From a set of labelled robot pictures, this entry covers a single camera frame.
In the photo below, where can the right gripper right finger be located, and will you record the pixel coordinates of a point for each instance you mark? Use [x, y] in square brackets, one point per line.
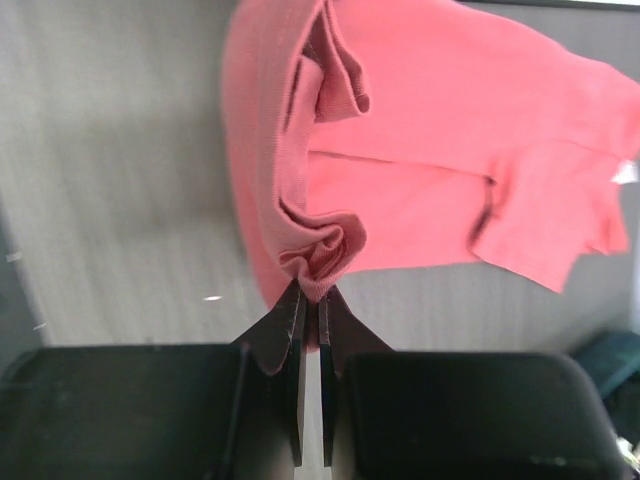
[391, 414]

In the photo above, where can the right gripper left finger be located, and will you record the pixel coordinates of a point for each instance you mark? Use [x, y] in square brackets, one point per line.
[189, 411]

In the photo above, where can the teal plastic basket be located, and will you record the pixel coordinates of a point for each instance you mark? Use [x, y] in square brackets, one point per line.
[610, 359]

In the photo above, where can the pink t shirt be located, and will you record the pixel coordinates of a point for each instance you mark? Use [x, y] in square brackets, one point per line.
[368, 135]

